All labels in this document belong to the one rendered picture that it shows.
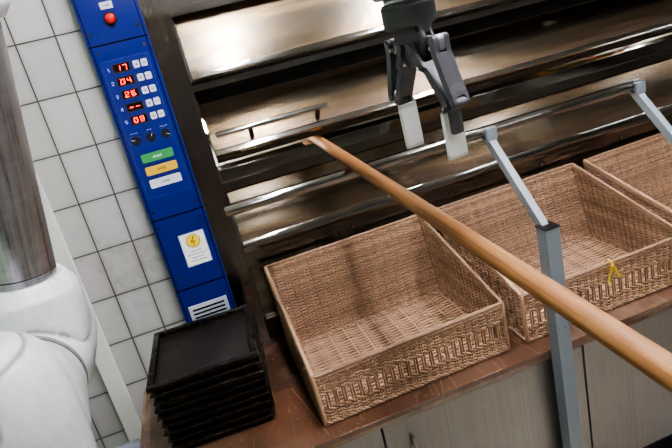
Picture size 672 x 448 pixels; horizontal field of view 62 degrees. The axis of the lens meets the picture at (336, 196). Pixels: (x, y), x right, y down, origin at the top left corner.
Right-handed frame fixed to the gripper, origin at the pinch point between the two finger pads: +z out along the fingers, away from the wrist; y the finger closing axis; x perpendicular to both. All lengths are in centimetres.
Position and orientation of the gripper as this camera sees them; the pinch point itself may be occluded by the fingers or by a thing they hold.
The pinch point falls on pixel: (433, 139)
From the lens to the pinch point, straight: 84.6
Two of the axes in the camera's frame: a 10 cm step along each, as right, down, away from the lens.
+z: 2.4, 9.2, 3.1
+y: 3.8, 2.1, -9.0
